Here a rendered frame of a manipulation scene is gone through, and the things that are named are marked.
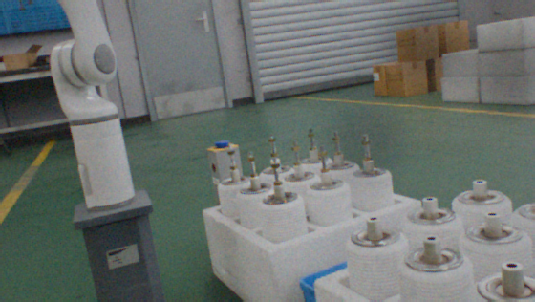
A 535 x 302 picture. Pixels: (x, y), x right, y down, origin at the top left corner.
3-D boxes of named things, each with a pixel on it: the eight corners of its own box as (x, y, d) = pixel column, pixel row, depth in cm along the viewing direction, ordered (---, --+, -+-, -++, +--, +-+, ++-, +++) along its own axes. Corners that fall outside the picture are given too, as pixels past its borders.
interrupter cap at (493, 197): (484, 209, 82) (483, 205, 82) (448, 201, 89) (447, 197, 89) (514, 198, 85) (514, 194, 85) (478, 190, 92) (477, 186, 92)
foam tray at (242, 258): (282, 336, 99) (269, 251, 96) (213, 273, 134) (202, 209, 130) (428, 274, 116) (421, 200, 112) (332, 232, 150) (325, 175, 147)
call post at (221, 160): (232, 257, 143) (215, 152, 137) (224, 250, 149) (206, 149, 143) (255, 250, 146) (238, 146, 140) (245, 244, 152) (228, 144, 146)
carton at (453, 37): (469, 52, 471) (467, 19, 466) (447, 55, 465) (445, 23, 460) (449, 53, 500) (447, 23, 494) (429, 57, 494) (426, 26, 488)
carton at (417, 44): (439, 57, 460) (437, 24, 455) (417, 61, 452) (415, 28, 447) (418, 59, 488) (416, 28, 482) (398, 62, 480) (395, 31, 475)
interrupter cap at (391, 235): (372, 253, 72) (372, 248, 72) (341, 240, 78) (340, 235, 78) (411, 238, 75) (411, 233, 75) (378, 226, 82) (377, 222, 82)
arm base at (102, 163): (88, 215, 95) (69, 127, 92) (89, 204, 104) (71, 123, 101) (138, 204, 98) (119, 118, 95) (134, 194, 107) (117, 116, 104)
